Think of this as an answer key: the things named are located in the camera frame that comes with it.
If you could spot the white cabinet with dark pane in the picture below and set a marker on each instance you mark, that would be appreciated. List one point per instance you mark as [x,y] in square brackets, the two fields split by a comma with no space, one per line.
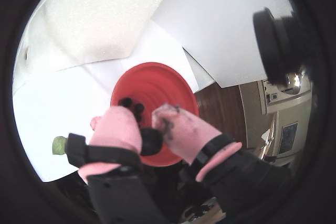
[288,134]

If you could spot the white backdrop panel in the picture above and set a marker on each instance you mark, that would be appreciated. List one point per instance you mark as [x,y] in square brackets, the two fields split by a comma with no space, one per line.
[223,24]

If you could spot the white household appliance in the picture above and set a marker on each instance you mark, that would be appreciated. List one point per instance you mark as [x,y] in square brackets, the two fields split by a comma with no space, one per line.
[278,93]

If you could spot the white paper sheet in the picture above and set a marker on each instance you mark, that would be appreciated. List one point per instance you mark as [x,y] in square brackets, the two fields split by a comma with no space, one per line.
[78,90]

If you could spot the white pipe cleaner stem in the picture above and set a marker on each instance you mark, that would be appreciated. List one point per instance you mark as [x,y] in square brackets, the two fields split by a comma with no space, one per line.
[26,54]

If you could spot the red collapsible cup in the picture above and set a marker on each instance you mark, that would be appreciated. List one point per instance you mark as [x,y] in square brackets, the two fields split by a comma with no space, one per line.
[157,82]

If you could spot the white foam board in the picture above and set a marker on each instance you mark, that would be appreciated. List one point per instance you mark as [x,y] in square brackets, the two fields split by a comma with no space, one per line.
[92,19]

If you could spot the pink covered gripper finger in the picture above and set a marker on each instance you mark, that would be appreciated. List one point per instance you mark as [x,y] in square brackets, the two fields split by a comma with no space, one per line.
[115,129]
[194,137]

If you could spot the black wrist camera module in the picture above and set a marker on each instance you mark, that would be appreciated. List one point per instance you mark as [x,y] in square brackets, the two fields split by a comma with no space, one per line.
[278,48]

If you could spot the green leaf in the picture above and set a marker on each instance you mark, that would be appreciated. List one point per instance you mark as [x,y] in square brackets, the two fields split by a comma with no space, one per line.
[59,145]

